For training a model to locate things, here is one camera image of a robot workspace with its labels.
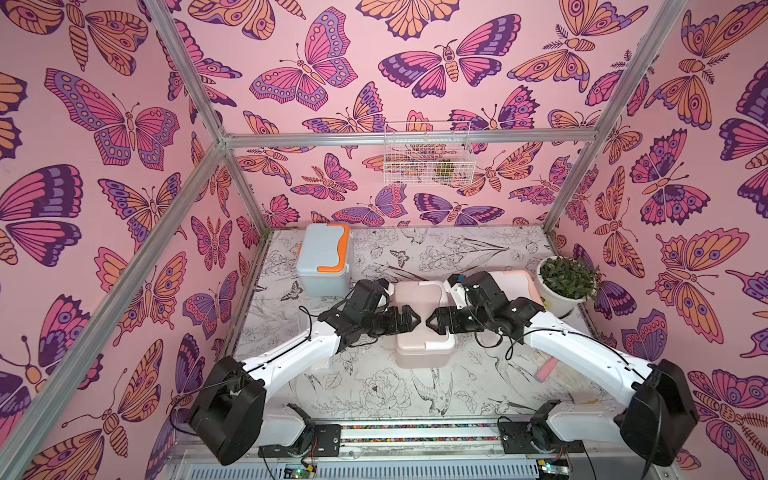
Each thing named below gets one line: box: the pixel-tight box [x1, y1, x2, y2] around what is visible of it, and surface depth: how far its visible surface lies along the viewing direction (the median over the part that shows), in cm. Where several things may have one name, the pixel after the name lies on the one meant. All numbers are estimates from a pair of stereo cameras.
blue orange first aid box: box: [296, 223, 352, 297], surface depth 97 cm
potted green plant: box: [535, 255, 607, 318], surface depth 86 cm
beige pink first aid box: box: [394, 280, 455, 369], surface depth 81 cm
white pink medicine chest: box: [488, 270, 545, 308], surface depth 88 cm
